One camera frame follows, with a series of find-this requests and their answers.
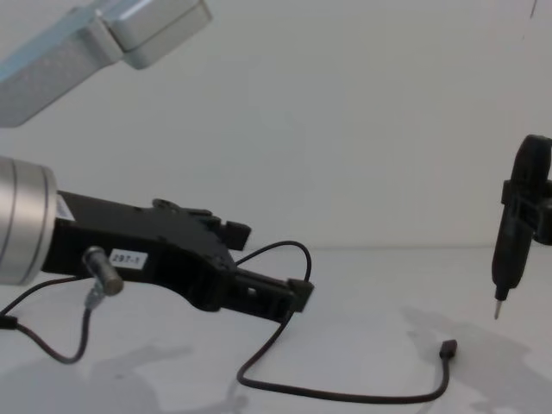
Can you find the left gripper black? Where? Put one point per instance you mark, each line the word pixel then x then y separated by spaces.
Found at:
pixel 172 259

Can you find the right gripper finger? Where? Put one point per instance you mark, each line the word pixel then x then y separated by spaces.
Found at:
pixel 543 226
pixel 539 196

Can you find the black tool with silver tip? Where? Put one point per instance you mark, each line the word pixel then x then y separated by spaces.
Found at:
pixel 513 246

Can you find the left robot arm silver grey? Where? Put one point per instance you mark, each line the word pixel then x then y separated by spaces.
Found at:
pixel 26 215

